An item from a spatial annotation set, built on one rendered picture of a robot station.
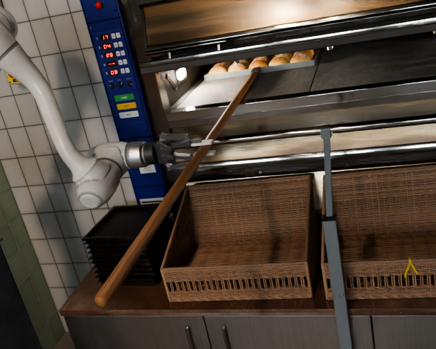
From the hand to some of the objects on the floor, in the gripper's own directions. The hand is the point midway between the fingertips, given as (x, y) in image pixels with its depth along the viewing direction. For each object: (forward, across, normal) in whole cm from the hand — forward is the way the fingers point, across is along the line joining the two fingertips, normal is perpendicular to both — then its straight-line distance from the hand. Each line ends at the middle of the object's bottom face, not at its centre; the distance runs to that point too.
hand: (203, 147), depth 176 cm
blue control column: (-46, +119, -144) cm, 193 cm away
